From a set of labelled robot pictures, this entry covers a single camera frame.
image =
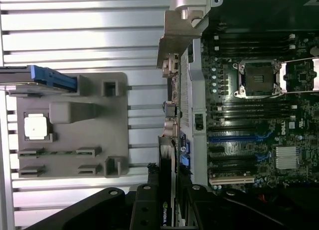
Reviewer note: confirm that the silver CPU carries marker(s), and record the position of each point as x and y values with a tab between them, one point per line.
35	126

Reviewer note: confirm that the hard disk with blue caddy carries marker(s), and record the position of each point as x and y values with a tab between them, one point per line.
49	78

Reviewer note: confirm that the green Dell motherboard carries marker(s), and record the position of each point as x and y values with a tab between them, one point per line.
274	130

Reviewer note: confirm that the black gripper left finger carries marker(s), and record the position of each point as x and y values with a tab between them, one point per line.
144	207

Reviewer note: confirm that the grey plastic parts rack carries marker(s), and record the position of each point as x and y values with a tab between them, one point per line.
99	130

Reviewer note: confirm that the silver chipset heat sink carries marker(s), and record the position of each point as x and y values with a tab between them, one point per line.
287	157

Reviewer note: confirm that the blue expansion slot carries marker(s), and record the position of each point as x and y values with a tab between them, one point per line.
231	139

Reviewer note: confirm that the metal socket cover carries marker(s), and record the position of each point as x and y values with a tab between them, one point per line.
301	75

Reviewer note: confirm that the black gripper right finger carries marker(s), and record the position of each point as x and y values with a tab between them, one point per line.
199	210

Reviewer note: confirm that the CPU socket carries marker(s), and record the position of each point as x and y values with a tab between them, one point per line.
258	79

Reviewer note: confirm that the open black PC case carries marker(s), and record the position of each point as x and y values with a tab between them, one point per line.
199	90

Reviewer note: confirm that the green RAM stick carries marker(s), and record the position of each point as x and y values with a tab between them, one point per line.
59	152

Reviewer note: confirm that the white expansion slot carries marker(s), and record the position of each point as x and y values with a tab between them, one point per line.
231	181

